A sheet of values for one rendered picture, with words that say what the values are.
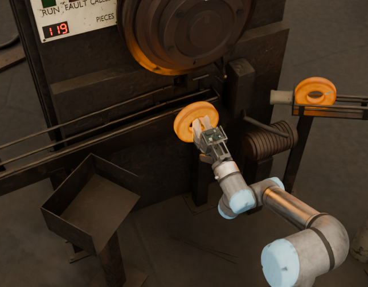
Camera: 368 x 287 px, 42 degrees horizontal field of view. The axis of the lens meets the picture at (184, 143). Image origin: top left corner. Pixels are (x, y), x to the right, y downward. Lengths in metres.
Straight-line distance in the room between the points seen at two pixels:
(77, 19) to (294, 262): 0.98
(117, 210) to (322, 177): 1.29
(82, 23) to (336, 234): 0.99
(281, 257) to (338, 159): 1.58
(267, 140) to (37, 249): 1.17
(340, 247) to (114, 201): 0.80
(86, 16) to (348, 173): 1.65
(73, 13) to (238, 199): 0.77
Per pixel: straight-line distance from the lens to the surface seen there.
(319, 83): 1.90
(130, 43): 1.54
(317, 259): 1.23
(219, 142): 1.49
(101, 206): 1.69
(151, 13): 1.47
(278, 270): 1.21
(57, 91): 1.71
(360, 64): 3.37
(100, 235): 1.64
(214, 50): 1.59
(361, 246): 2.29
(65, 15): 1.58
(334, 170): 2.66
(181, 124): 1.57
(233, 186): 1.45
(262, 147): 1.99
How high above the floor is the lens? 1.99
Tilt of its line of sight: 49 degrees down
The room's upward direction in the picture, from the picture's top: 1 degrees clockwise
